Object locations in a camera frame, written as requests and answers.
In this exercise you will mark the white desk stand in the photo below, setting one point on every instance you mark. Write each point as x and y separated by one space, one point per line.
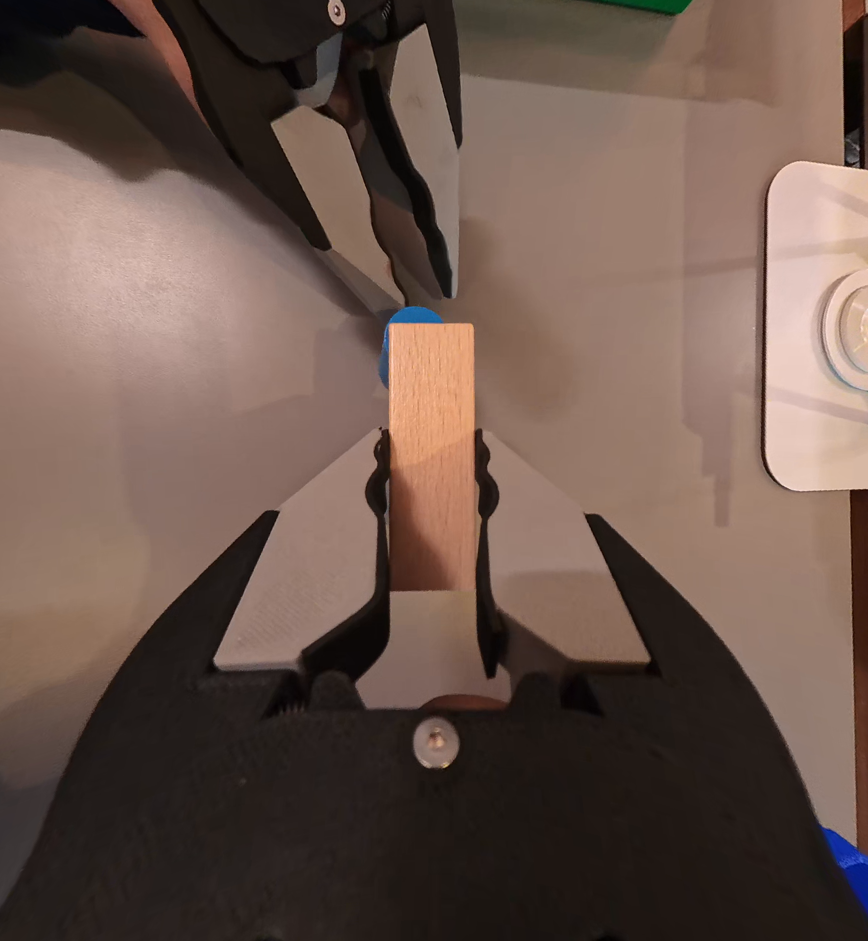
809 331

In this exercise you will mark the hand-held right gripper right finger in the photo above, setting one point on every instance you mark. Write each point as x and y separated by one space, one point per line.
559 581

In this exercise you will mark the blue storage bin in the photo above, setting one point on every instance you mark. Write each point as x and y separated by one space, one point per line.
867 897

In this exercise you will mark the person's left hand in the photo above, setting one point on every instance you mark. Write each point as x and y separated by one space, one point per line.
166 59

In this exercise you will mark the green storage bin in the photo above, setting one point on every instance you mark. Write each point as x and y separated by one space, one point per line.
647 6

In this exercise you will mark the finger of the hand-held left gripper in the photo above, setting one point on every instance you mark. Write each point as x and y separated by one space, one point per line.
434 147
331 191

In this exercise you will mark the blue wooden cylinder block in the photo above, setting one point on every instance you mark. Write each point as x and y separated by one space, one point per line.
408 317

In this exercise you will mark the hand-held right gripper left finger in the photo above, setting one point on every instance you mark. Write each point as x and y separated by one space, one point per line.
309 581

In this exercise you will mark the wooden arch block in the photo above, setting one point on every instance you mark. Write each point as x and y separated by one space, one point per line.
432 441

